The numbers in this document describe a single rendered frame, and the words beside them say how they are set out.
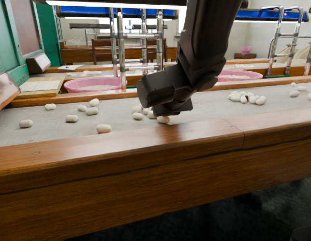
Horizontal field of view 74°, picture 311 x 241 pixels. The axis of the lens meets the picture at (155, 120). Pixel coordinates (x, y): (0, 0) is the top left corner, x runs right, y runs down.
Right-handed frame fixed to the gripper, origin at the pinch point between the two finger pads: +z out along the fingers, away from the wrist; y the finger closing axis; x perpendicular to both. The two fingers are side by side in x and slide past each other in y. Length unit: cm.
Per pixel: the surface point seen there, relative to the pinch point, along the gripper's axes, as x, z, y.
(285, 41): -252, 290, -470
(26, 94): -16.9, 18.8, 39.7
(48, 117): -4.8, 9.7, 31.8
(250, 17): -65, 30, -79
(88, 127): 2.0, 1.0, 20.5
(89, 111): -4.6, 6.8, 19.9
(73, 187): 16.6, -11.7, 23.9
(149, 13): -66, 31, -15
